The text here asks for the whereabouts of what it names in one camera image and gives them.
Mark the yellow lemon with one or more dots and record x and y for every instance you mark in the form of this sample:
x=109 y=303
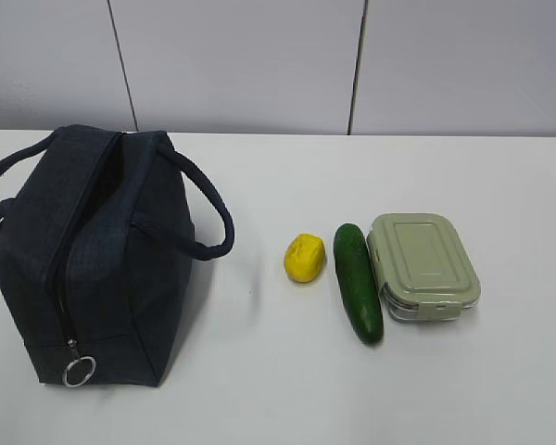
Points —
x=304 y=258

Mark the green cucumber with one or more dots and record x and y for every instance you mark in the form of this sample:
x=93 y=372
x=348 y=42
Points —
x=356 y=282

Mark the green lidded lunch box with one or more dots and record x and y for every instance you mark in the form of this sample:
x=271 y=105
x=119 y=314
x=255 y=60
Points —
x=421 y=268

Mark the navy blue lunch bag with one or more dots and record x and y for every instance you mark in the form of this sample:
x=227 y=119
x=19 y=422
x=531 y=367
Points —
x=96 y=251

